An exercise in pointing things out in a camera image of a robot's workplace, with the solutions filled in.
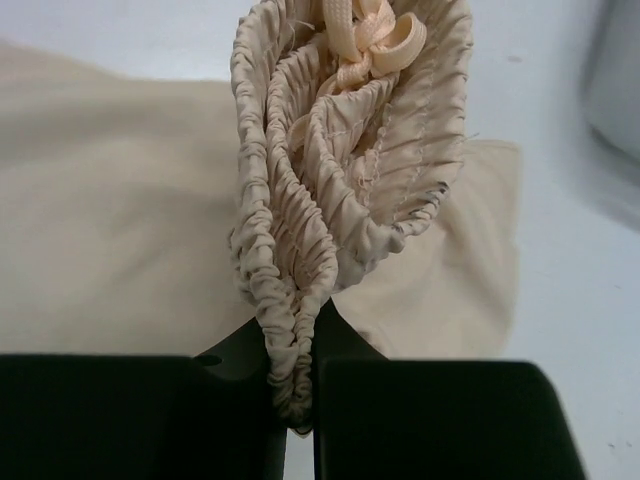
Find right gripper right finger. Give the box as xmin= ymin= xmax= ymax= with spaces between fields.
xmin=313 ymin=302 xmax=395 ymax=479

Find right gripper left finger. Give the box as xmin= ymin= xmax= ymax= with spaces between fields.
xmin=195 ymin=319 xmax=287 ymax=479

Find beige trousers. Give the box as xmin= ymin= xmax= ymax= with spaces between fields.
xmin=1 ymin=1 xmax=520 ymax=432

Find white plastic basket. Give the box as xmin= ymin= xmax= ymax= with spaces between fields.
xmin=583 ymin=0 xmax=639 ymax=160

